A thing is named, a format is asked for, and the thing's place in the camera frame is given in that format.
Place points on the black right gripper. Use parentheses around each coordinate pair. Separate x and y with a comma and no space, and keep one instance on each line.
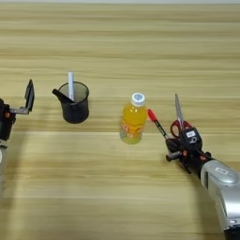
(192,159)

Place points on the black marker red cap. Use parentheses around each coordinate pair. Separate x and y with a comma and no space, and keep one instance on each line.
(157,123)

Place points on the orange juice bottle white cap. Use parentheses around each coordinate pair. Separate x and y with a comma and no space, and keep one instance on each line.
(133,122)

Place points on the black marker pen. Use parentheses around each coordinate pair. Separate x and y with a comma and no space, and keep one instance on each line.
(62,95)

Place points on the black mesh pen cup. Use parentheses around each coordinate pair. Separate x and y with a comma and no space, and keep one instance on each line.
(76,112)

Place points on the white pen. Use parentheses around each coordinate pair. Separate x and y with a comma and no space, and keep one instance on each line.
(71,84)

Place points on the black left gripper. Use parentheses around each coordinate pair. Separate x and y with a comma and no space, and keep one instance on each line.
(6,122)

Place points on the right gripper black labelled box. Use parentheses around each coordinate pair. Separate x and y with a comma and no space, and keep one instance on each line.
(190,139)

